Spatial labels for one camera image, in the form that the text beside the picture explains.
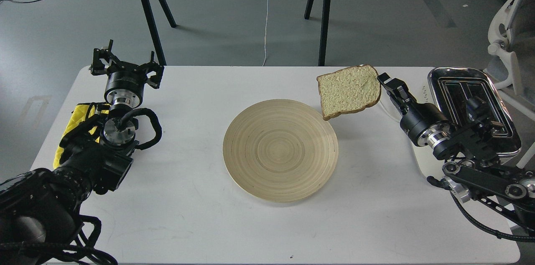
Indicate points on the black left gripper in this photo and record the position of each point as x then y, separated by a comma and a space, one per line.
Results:
125, 84

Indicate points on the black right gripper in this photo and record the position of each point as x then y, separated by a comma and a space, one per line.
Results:
424, 123

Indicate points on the slice of bread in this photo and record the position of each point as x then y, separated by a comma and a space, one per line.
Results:
348, 90

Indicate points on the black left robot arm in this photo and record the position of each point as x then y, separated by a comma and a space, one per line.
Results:
40, 209

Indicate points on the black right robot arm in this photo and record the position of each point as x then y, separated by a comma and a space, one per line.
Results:
471, 133

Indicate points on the silver chrome toaster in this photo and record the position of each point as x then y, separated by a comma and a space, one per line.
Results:
465, 95

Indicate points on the yellow cloth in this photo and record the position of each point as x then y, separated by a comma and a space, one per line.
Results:
80, 114

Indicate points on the white office chair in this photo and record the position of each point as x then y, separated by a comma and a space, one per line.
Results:
511, 39

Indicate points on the round wooden plate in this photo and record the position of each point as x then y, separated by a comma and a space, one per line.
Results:
280, 150

